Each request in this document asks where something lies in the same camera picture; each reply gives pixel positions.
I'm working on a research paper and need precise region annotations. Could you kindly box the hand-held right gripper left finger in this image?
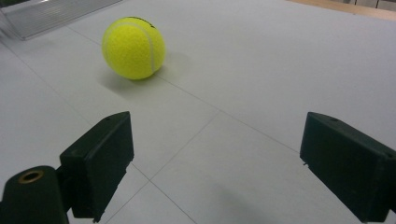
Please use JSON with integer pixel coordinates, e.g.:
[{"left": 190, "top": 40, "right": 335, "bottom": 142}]
[{"left": 57, "top": 111, "right": 134, "bottom": 223}]

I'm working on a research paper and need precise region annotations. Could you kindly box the yellow tennis ball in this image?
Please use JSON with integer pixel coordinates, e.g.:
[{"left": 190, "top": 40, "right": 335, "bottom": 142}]
[{"left": 101, "top": 16, "right": 166, "bottom": 81}]

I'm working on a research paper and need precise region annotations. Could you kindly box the clear plastic tray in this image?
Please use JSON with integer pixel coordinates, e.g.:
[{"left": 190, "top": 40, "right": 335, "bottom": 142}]
[{"left": 0, "top": 0, "right": 123, "bottom": 41}]

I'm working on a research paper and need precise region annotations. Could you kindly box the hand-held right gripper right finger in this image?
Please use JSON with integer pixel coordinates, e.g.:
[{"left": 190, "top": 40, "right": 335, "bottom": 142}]
[{"left": 299, "top": 111, "right": 396, "bottom": 223}]

